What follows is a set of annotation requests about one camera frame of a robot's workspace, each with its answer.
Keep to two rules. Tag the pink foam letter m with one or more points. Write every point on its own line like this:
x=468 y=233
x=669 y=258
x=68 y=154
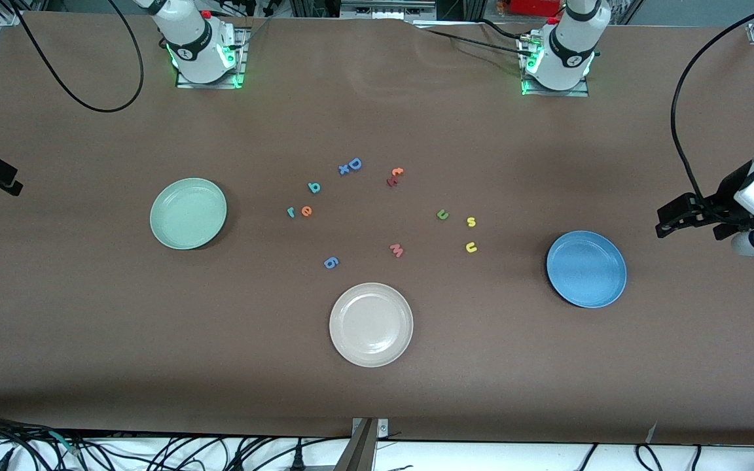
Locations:
x=396 y=250

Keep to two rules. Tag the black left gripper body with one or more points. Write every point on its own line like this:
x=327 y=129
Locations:
x=726 y=195

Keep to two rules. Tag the orange foam letter e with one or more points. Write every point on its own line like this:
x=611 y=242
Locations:
x=306 y=210

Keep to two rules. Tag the beige plate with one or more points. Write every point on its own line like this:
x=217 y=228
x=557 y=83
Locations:
x=371 y=324

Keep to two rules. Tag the blue foam letter g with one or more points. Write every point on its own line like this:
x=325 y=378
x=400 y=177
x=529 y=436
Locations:
x=331 y=263

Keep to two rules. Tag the teal foam letter b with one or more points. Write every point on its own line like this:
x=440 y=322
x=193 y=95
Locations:
x=314 y=188

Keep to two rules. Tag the red box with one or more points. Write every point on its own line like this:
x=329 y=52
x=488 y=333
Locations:
x=534 y=6

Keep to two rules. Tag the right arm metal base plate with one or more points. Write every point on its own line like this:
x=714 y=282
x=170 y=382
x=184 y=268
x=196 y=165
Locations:
x=243 y=52

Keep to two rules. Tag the black power plug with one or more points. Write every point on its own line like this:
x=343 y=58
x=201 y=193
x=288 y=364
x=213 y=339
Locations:
x=297 y=461

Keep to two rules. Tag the brown paper table cover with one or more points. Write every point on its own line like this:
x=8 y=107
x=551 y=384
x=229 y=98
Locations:
x=89 y=340

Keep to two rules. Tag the light green plate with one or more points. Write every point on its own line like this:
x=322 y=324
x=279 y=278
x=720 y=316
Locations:
x=188 y=214

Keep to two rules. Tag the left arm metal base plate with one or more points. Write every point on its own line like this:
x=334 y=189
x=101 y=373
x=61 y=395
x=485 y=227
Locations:
x=557 y=93

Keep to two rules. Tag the aluminium profile bar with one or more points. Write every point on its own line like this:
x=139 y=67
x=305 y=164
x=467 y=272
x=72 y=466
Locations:
x=357 y=451

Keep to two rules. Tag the blue plate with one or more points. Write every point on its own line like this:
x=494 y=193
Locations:
x=586 y=269

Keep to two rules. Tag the blue foam letter D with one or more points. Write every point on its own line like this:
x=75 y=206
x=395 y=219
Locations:
x=354 y=163

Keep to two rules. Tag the grey metal enclosure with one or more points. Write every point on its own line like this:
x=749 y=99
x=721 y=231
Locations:
x=383 y=8

